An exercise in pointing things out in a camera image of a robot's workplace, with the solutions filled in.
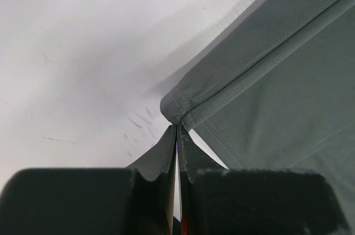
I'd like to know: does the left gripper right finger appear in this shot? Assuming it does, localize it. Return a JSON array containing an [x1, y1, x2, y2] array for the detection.
[[177, 125, 230, 234]]

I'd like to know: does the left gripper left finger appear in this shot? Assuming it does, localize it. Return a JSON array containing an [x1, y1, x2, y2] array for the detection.
[[126, 125, 177, 234]]

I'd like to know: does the dark grey t shirt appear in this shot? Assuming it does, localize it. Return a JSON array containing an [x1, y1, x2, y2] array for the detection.
[[160, 0, 355, 188]]

